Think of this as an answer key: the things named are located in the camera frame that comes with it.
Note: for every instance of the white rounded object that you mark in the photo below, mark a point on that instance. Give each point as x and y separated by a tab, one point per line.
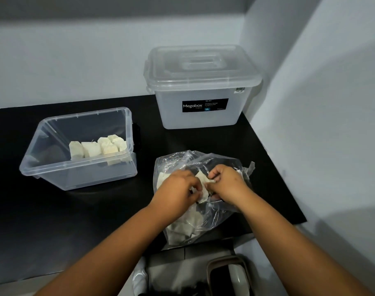
238	280

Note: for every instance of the person's left forearm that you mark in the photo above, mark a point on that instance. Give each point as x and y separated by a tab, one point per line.
113	258

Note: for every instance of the large translucent storage container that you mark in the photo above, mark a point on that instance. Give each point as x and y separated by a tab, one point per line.
175	120

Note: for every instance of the person's right hand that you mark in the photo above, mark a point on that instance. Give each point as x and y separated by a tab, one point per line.
230	188

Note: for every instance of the dark cabinet front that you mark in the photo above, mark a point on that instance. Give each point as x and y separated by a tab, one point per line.
206	248

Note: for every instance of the person's left hand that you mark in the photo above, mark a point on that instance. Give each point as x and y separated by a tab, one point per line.
175	197

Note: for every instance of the brown rimmed bin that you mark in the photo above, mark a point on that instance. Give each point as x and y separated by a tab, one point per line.
209	274

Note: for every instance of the person's right forearm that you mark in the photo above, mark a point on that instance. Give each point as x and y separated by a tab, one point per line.
298	249

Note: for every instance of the silver metal object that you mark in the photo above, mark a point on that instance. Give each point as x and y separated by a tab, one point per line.
140	282

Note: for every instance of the clear plastic bag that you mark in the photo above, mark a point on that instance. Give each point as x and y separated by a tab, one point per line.
175	160

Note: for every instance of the small clear bin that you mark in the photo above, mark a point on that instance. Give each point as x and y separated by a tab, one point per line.
82	178

